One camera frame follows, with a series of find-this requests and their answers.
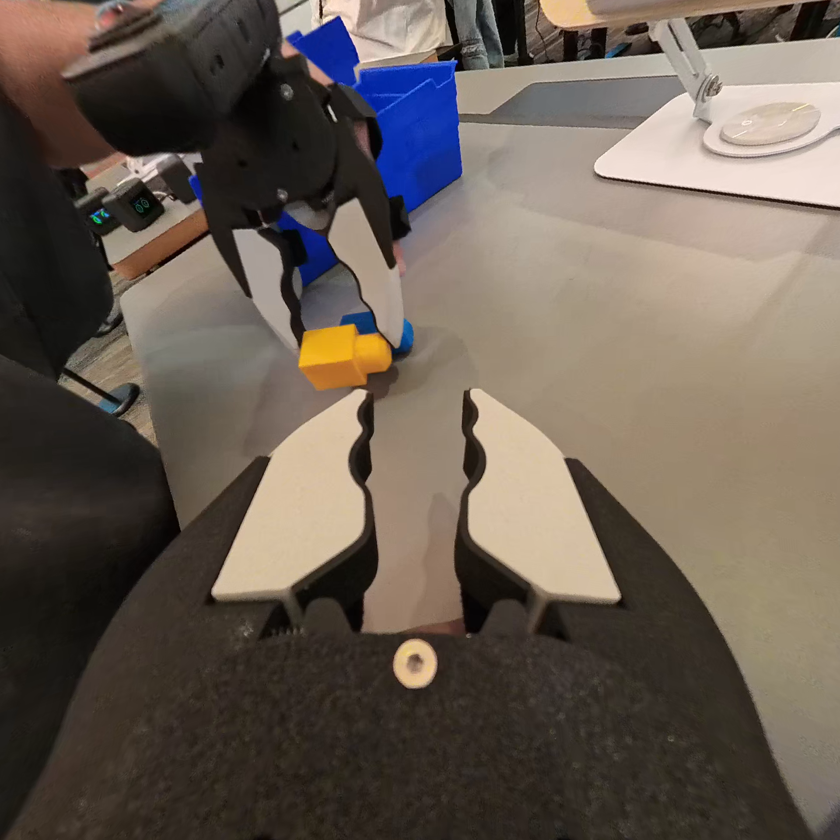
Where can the office chair base with casters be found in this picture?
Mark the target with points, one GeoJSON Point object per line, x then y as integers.
{"type": "Point", "coordinates": [124, 396]}

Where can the person's dark sweatshirt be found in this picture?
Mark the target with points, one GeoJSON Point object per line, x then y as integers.
{"type": "Point", "coordinates": [65, 492]}

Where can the white flat base plate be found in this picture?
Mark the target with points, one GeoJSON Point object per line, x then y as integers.
{"type": "Point", "coordinates": [656, 157]}

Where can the grey white device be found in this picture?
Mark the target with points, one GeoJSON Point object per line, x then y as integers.
{"type": "Point", "coordinates": [167, 174]}

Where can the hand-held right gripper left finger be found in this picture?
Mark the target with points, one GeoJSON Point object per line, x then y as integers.
{"type": "Point", "coordinates": [295, 512]}

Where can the person's left forearm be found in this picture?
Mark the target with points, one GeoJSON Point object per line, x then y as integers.
{"type": "Point", "coordinates": [39, 85]}

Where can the person's left hand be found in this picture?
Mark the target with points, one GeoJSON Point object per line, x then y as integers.
{"type": "Point", "coordinates": [400, 262]}

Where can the brown-edged side table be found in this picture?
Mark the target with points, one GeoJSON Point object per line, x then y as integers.
{"type": "Point", "coordinates": [164, 246]}

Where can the yellow toy block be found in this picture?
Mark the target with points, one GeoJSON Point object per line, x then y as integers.
{"type": "Point", "coordinates": [328, 358]}

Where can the blue plastic bin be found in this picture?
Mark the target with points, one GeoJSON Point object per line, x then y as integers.
{"type": "Point", "coordinates": [420, 131]}
{"type": "Point", "coordinates": [328, 49]}

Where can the denim jacket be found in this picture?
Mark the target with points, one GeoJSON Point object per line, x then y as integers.
{"type": "Point", "coordinates": [476, 33]}

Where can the black device green display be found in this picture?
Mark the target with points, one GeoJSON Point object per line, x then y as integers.
{"type": "Point", "coordinates": [134, 205]}
{"type": "Point", "coordinates": [98, 220]}

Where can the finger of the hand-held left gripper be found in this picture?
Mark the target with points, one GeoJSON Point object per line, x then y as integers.
{"type": "Point", "coordinates": [262, 275]}
{"type": "Point", "coordinates": [374, 262]}

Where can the round pale disc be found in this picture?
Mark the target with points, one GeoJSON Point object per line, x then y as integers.
{"type": "Point", "coordinates": [768, 124]}

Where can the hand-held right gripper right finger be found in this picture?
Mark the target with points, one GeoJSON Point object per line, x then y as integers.
{"type": "Point", "coordinates": [538, 512]}

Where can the blue toy block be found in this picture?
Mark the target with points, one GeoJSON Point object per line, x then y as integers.
{"type": "Point", "coordinates": [405, 342]}

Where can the grey desk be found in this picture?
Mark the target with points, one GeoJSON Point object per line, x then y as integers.
{"type": "Point", "coordinates": [623, 328]}

